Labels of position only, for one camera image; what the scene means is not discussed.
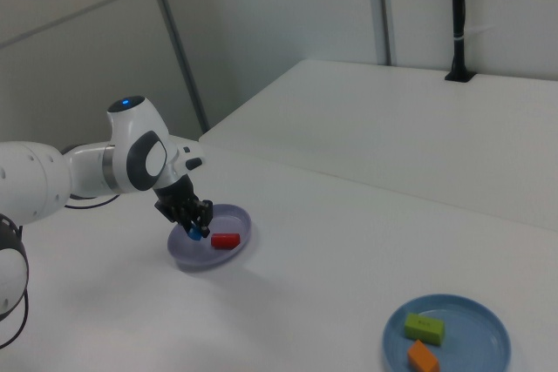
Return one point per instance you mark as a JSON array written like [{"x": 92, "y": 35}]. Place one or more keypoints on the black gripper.
[{"x": 172, "y": 198}]

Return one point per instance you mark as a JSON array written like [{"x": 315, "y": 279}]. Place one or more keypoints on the blue cube block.
[{"x": 195, "y": 236}]

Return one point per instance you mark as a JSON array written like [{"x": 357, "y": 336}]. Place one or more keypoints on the red cylinder block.
[{"x": 224, "y": 241}]

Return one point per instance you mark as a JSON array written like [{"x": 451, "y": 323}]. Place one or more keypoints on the green rectangular block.
[{"x": 423, "y": 328}]

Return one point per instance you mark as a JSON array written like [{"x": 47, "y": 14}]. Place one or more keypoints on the orange block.
[{"x": 420, "y": 356}]

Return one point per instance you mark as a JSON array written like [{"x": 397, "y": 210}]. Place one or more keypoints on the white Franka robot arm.
[{"x": 131, "y": 137}]

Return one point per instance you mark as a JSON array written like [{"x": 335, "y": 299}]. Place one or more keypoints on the purple plate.
[{"x": 209, "y": 259}]

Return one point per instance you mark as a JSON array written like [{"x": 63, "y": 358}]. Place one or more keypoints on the blue plate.
[{"x": 471, "y": 328}]

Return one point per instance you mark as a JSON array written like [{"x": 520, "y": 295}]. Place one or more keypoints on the tall black camera pole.
[{"x": 457, "y": 19}]

